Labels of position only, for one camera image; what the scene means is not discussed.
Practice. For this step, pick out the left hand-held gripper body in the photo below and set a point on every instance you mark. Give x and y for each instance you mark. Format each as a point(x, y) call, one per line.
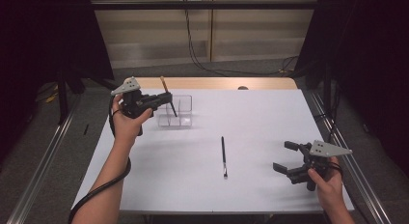
point(133, 101)

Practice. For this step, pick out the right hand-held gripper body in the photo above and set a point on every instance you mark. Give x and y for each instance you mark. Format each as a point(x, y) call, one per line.
point(321, 150)

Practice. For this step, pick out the black brush with orange end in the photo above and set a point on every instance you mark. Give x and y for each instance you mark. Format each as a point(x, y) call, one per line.
point(164, 85)

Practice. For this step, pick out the clear plastic organizer box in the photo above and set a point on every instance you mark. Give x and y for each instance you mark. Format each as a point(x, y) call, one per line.
point(185, 111)

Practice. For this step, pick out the black pen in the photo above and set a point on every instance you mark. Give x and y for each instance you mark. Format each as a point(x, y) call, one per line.
point(223, 153)

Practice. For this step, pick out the person's left hand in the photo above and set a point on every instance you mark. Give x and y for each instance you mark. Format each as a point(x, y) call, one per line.
point(127, 127)

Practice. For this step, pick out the person's right hand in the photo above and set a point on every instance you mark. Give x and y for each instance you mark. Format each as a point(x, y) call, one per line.
point(329, 185)

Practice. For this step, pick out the white table cover sheet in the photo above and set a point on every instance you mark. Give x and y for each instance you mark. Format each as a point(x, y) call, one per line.
point(289, 105)

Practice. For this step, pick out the wooden table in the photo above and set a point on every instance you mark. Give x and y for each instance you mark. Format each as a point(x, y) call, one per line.
point(209, 83)

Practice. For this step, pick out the small black floor object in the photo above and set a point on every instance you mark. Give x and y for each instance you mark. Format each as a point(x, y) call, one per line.
point(86, 129)

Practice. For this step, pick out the black metal stand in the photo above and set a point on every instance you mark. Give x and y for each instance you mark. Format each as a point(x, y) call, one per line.
point(327, 89)
point(62, 101)

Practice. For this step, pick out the dark table grommet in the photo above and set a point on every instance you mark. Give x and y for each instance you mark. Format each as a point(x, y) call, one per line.
point(242, 88)

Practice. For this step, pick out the black horizontal bar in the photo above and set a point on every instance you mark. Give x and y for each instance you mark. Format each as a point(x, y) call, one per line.
point(225, 5)

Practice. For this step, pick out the black curtain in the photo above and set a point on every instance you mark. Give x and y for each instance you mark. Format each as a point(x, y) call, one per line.
point(38, 40)
point(379, 56)

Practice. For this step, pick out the metal floor rail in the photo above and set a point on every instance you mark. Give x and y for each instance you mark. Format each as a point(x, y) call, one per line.
point(369, 198)
point(41, 166)

